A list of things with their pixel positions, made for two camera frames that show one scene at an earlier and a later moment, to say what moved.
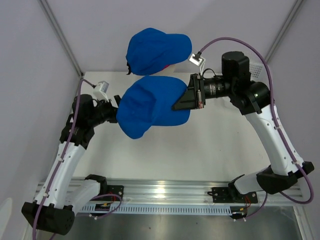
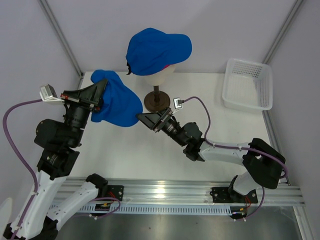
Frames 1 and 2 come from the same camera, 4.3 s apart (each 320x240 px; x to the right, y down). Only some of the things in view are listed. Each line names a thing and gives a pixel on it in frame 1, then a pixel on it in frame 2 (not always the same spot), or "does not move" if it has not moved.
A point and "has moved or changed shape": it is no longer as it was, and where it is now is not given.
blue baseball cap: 150,50 does not move
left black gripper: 113,110 -> 94,92
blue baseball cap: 149,102 has moved or changed shape
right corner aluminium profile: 294,10 does not move
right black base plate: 228,195 does not move
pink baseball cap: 166,66 does not move
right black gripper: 192,99 -> 153,120
